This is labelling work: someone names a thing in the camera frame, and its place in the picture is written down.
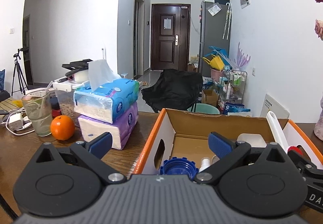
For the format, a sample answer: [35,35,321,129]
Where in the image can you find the black folding chair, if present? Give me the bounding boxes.
[141,69,203,113]

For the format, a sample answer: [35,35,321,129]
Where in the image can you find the white spray bottle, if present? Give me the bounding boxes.
[199,158,211,173]

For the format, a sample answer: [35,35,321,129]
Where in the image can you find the red printed cardboard box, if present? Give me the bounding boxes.
[132,108,323,176]

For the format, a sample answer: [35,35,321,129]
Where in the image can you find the black device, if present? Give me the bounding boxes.
[62,59,94,78]

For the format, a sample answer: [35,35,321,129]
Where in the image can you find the white folded umbrella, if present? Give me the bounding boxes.
[222,3,232,40]

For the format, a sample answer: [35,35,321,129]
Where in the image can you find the small cardboard box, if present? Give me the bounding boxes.
[201,89,219,107]

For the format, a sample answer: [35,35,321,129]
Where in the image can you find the purple clothes hangers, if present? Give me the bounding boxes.
[235,42,251,70]

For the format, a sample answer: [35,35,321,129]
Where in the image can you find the clear plastic bag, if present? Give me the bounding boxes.
[207,4,222,17]

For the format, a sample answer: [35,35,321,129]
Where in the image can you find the grey refrigerator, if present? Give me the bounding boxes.
[198,0,231,73]

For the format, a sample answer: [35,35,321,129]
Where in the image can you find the orange fruit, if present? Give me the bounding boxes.
[50,115,76,141]

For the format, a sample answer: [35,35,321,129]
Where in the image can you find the blue bottle cap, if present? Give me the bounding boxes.
[159,157,200,182]

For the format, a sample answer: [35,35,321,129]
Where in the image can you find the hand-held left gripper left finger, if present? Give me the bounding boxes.
[31,132,127,184]

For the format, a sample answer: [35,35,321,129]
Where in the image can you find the dark red box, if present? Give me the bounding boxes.
[50,98,61,117]

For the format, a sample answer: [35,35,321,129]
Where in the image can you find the green plastic basin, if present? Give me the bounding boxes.
[188,103,220,115]

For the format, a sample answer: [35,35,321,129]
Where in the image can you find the red and white lint brush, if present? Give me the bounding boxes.
[266,111,303,157]

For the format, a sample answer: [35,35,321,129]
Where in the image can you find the white charger with cable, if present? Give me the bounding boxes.
[5,109,36,136]

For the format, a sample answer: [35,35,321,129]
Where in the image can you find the white leaning board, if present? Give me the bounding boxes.
[262,93,290,119]

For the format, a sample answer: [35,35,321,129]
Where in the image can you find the camera tripod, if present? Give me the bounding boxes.
[11,48,28,95]

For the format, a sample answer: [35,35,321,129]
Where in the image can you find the dark brown entrance door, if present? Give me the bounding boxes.
[151,4,190,71]

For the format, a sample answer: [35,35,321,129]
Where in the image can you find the pink bucket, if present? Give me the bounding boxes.
[210,67,225,81]

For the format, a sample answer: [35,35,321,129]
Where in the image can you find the flat white box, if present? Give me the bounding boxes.
[25,88,56,98]

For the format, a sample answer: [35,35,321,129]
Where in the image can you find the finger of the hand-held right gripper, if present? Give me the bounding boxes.
[288,149,323,184]

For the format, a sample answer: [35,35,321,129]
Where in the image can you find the white square lid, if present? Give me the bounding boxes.
[237,133,267,149]

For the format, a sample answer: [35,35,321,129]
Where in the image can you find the white bowl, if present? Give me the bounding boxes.
[74,71,89,82]

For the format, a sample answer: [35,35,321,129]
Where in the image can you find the yellow dustpan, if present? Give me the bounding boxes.
[203,54,225,69]

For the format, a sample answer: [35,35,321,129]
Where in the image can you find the pink ceramic vase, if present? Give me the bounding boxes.
[314,95,323,141]

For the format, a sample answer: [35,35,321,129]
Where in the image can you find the interior door frame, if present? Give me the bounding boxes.
[134,0,146,79]

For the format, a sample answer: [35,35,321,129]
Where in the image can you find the blue tissue pack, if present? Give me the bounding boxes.
[73,60,140,124]

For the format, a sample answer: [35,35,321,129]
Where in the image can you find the wooden slat bench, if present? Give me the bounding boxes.
[0,98,23,113]

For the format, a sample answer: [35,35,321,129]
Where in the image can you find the metal storage rack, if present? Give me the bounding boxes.
[218,70,248,111]

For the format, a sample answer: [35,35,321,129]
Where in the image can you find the clear food container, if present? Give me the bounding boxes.
[53,80,89,117]

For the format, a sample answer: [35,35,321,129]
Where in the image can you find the blue and white bag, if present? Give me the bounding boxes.
[223,104,253,117]

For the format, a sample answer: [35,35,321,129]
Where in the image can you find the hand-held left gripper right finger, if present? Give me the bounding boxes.
[193,132,290,185]

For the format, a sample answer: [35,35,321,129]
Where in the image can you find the purple tissue pack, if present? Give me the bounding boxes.
[78,101,139,150]

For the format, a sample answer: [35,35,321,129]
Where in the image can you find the glass cup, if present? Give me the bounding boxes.
[21,91,53,137]

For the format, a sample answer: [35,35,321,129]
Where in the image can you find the blue plastic item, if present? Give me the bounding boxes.
[208,46,229,59]

